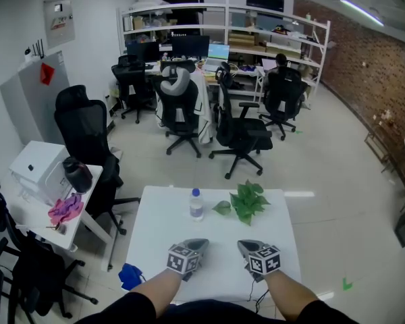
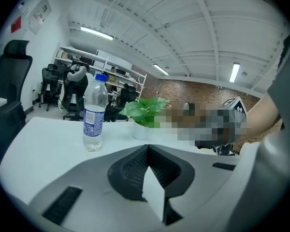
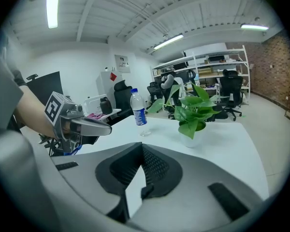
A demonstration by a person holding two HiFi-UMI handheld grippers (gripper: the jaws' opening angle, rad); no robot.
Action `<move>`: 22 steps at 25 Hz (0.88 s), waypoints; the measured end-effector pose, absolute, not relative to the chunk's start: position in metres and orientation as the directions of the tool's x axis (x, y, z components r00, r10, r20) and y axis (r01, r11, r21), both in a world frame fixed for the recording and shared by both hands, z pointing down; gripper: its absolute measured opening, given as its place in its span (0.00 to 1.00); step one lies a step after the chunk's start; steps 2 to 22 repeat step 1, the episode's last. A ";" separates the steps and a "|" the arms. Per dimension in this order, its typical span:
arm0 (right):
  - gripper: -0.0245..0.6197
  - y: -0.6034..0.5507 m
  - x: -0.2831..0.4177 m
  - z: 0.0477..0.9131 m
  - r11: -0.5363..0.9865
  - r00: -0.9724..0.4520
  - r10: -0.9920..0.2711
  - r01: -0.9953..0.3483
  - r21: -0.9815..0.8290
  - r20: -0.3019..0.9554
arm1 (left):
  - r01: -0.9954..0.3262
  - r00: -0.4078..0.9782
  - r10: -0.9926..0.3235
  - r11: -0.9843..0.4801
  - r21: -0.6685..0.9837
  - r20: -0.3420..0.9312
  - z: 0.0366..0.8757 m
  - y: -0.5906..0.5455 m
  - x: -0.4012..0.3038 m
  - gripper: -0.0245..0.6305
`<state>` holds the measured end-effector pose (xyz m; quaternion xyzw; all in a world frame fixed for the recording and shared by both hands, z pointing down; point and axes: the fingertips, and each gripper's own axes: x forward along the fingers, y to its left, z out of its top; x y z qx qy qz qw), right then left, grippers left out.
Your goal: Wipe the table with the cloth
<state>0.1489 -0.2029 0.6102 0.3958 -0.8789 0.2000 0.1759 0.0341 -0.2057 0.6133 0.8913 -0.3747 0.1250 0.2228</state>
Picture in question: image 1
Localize white printer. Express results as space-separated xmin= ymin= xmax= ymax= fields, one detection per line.
xmin=8 ymin=140 xmax=75 ymax=207

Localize blue cleaning cloth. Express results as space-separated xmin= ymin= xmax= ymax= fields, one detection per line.
xmin=117 ymin=263 xmax=144 ymax=292

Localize black router with antennas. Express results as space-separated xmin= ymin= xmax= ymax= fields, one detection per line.
xmin=32 ymin=38 xmax=45 ymax=60

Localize tall black mesh office chair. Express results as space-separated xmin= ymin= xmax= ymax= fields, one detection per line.
xmin=53 ymin=84 xmax=141 ymax=236

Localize grey neck pillow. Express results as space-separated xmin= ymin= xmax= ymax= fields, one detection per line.
xmin=160 ymin=64 xmax=190 ymax=96

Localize black office chair with headrest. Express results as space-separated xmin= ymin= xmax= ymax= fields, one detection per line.
xmin=209 ymin=61 xmax=273 ymax=180

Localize black white wall unit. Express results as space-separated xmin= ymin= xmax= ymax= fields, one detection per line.
xmin=245 ymin=0 xmax=285 ymax=13

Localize ceiling light strip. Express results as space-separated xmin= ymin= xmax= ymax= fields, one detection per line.
xmin=339 ymin=0 xmax=385 ymax=27

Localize white jacket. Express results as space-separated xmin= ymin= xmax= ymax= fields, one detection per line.
xmin=192 ymin=72 xmax=214 ymax=144

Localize white side desk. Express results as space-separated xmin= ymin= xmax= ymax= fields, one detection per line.
xmin=6 ymin=163 xmax=122 ymax=272

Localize black office chair with pillow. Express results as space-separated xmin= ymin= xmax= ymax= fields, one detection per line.
xmin=155 ymin=59 xmax=212 ymax=158

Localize grey cabinet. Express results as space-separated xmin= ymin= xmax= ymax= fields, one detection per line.
xmin=0 ymin=51 xmax=70 ymax=146

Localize large black monitor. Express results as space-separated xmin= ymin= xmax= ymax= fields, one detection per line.
xmin=171 ymin=34 xmax=211 ymax=60

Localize laptop with blue screen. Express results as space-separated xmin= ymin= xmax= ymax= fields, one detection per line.
xmin=207 ymin=43 xmax=230 ymax=61

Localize black jug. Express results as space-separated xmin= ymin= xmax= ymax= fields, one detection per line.
xmin=62 ymin=156 xmax=94 ymax=194

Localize red paper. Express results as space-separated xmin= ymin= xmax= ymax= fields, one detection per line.
xmin=39 ymin=62 xmax=57 ymax=86

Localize person's right forearm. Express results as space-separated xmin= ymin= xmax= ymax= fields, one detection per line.
xmin=265 ymin=269 xmax=320 ymax=320

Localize long white office desk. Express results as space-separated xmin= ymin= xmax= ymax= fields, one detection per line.
xmin=144 ymin=64 xmax=267 ymax=103

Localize small cup with brush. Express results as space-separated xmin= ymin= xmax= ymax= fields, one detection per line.
xmin=45 ymin=223 xmax=68 ymax=236

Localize grey wall panel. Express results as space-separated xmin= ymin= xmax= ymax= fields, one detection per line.
xmin=43 ymin=0 xmax=76 ymax=49

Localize green leafy plant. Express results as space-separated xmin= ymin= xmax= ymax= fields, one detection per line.
xmin=211 ymin=180 xmax=271 ymax=227

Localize white rectangular table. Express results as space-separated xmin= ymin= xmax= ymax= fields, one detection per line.
xmin=125 ymin=185 xmax=303 ymax=305

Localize metal frame stand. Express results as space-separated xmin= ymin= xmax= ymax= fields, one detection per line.
xmin=363 ymin=123 xmax=398 ymax=173

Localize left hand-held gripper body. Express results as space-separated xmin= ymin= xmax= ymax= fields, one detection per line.
xmin=166 ymin=238 xmax=210 ymax=281

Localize person's left forearm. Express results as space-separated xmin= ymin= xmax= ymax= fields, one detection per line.
xmin=130 ymin=267 xmax=183 ymax=319

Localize black cable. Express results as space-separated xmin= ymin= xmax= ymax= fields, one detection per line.
xmin=248 ymin=278 xmax=271 ymax=313

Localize white shelf rack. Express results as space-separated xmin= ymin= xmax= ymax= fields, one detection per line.
xmin=116 ymin=0 xmax=331 ymax=90

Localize clear water bottle blue cap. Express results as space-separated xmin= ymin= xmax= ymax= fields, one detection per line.
xmin=188 ymin=188 xmax=205 ymax=222

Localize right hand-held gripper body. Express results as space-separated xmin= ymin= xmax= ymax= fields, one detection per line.
xmin=237 ymin=239 xmax=281 ymax=281

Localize pink purple cloth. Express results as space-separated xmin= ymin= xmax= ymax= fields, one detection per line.
xmin=47 ymin=192 xmax=85 ymax=223

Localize black office chair with armrests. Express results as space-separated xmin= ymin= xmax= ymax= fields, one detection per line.
xmin=0 ymin=180 xmax=99 ymax=324

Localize small black office chair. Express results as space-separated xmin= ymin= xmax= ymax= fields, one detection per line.
xmin=111 ymin=55 xmax=156 ymax=124

